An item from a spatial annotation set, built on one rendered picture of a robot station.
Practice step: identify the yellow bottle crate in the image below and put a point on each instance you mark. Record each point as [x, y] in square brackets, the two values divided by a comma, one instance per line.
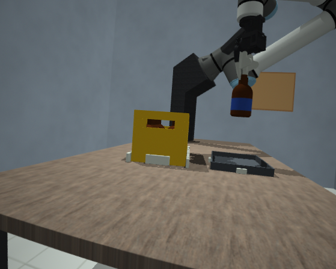
[160, 141]

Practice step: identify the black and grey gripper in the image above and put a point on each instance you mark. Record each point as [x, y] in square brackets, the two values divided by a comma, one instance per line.
[247, 43]

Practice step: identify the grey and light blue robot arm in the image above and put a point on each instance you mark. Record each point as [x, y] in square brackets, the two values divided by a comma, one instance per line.
[222, 59]

